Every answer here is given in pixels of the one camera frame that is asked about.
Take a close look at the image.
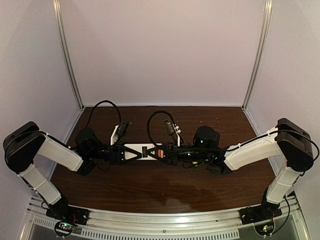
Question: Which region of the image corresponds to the white remote control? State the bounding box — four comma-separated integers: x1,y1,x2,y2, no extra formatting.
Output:
140,143,157,161

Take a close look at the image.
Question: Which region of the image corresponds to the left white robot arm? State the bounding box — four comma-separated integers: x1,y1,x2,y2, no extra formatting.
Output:
3,121,148,207

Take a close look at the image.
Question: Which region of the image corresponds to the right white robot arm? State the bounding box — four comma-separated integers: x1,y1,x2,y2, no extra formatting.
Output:
142,118,317,208

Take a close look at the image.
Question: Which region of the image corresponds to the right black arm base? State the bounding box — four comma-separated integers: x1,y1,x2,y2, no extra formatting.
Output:
238,204,282,237

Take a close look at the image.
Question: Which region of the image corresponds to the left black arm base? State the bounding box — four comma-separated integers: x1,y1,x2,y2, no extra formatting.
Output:
45,205,90,239

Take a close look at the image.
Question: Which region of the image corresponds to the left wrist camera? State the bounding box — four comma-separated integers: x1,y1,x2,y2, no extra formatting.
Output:
110,122,129,146

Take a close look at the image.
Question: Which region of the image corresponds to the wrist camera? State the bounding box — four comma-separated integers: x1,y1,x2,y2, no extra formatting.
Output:
110,122,129,146
163,119,181,147

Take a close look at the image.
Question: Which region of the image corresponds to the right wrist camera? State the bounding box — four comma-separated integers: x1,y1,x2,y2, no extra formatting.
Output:
163,119,181,147

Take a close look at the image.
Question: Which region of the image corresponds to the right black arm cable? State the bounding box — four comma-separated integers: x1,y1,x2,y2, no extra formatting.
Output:
146,110,176,146

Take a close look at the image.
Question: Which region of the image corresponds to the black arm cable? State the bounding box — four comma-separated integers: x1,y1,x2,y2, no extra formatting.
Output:
87,100,123,131
146,110,176,146

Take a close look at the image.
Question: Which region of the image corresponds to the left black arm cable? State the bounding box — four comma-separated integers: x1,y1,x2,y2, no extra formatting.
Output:
87,100,123,131

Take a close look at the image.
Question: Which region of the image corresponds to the front aluminium table rail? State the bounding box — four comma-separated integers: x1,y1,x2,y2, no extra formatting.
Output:
17,196,311,240

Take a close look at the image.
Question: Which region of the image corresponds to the left aluminium frame post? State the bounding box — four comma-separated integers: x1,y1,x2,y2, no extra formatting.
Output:
52,0,84,110

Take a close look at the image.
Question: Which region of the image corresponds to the aluminium frame post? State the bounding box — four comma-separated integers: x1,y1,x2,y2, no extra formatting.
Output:
242,0,273,111
52,0,84,110

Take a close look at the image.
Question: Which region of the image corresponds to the right aluminium frame post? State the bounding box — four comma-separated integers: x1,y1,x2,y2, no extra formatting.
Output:
242,0,273,111

